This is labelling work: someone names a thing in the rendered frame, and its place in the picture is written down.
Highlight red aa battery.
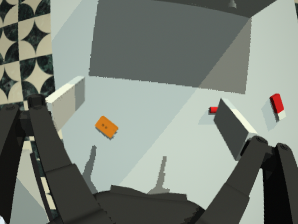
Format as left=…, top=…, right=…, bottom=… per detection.
left=209, top=107, right=217, bottom=113

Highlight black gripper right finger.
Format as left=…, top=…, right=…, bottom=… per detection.
left=195, top=98, right=298, bottom=224

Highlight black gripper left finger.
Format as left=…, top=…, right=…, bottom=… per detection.
left=0, top=76, right=113, bottom=224

